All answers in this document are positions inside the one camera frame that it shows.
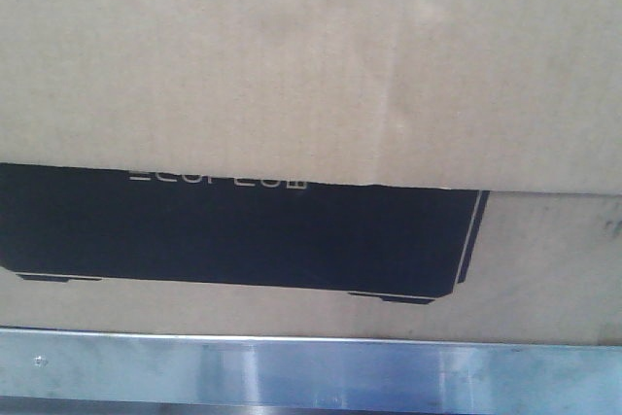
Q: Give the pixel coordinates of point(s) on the brown cardboard box black print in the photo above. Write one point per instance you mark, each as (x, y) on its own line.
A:
(518, 97)

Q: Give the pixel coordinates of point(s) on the metal shelf front rail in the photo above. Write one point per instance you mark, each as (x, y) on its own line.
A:
(46, 371)

